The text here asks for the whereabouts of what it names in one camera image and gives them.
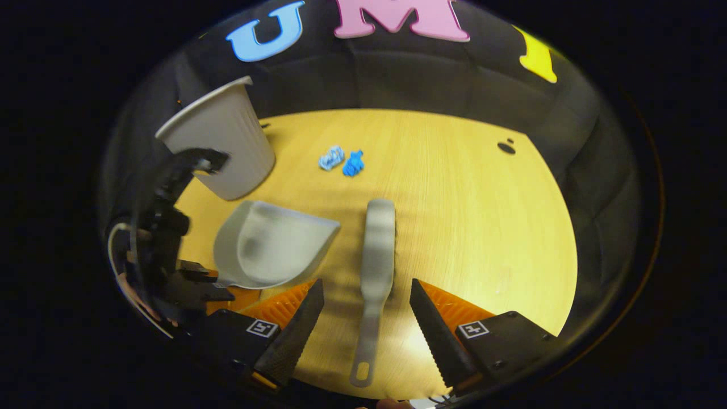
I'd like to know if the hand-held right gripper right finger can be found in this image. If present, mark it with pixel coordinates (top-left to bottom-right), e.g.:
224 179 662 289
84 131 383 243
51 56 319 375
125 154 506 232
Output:
409 278 560 395

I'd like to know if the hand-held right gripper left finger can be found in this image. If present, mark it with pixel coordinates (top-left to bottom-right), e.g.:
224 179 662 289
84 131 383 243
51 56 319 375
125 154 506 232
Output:
189 278 325 393

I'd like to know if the white plastic dustpan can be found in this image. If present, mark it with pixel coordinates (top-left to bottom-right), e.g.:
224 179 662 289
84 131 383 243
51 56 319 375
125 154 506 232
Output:
213 200 341 290

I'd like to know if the small white broom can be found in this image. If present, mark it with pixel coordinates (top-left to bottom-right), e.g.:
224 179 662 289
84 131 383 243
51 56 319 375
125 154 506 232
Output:
349 198 396 389

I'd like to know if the white plastic garbage bin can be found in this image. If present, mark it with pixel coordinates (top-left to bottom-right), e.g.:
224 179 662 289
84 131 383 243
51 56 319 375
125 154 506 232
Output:
154 76 277 201

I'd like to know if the light blue paper scrap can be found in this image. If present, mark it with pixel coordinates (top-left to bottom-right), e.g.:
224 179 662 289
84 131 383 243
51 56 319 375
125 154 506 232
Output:
318 145 345 171

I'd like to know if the wooden desktop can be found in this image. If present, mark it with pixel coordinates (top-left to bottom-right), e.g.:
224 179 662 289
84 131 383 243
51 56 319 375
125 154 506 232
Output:
173 108 579 401

